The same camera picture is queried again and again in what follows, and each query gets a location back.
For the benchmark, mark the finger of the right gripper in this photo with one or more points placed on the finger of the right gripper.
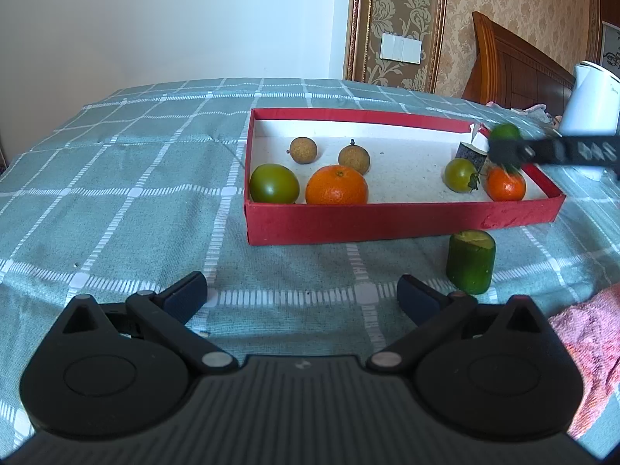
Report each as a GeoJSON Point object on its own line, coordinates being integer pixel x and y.
{"type": "Point", "coordinates": [510, 154]}

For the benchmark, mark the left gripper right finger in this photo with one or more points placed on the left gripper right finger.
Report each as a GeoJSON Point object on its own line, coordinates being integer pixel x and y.
{"type": "Point", "coordinates": [435, 315]}

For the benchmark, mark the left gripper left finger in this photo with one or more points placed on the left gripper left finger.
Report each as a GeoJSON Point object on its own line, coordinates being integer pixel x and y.
{"type": "Point", "coordinates": [162, 318]}

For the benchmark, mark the whole small green cucumber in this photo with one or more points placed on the whole small green cucumber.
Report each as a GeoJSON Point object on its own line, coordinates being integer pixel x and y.
{"type": "Point", "coordinates": [507, 131]}

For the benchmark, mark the small orange mandarin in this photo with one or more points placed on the small orange mandarin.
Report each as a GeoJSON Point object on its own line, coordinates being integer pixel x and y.
{"type": "Point", "coordinates": [502, 185]}

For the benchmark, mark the dark sugarcane piece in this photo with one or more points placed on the dark sugarcane piece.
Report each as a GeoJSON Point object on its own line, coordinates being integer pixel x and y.
{"type": "Point", "coordinates": [472, 154]}

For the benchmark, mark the green tomato with stem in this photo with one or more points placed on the green tomato with stem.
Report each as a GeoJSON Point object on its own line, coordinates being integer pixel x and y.
{"type": "Point", "coordinates": [460, 175]}

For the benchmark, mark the cut green cucumber piece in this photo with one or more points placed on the cut green cucumber piece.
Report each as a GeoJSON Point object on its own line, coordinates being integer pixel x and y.
{"type": "Point", "coordinates": [470, 262]}

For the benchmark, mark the brown longan with stem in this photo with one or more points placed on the brown longan with stem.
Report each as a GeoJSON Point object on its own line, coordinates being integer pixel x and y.
{"type": "Point", "coordinates": [355, 157]}

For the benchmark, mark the large orange mandarin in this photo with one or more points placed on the large orange mandarin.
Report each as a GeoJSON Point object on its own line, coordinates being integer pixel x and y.
{"type": "Point", "coordinates": [336, 185]}

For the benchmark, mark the smooth green tomato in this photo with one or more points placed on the smooth green tomato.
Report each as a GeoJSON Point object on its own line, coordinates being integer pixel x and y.
{"type": "Point", "coordinates": [273, 184]}

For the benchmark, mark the round brown longan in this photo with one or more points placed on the round brown longan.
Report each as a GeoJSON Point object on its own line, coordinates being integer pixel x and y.
{"type": "Point", "coordinates": [303, 150]}

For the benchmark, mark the white electric kettle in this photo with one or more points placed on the white electric kettle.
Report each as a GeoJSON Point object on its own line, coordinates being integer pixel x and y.
{"type": "Point", "coordinates": [593, 107]}

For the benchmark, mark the pink clothes by headboard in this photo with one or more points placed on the pink clothes by headboard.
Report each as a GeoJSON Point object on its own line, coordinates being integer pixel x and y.
{"type": "Point", "coordinates": [537, 114]}

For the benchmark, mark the pink towel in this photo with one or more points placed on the pink towel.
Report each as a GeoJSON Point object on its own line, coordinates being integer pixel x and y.
{"type": "Point", "coordinates": [590, 333]}

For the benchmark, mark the red cardboard tray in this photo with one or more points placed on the red cardboard tray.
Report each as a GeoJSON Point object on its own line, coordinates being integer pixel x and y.
{"type": "Point", "coordinates": [407, 195]}

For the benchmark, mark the framed wall picture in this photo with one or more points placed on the framed wall picture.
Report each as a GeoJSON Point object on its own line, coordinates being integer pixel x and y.
{"type": "Point", "coordinates": [610, 48]}

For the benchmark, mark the white wall switch panel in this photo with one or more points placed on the white wall switch panel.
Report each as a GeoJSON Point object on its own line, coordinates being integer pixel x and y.
{"type": "Point", "coordinates": [400, 49]}

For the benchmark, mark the gold ornate wall frame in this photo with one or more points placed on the gold ornate wall frame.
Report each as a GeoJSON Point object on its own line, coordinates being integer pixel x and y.
{"type": "Point", "coordinates": [369, 20]}

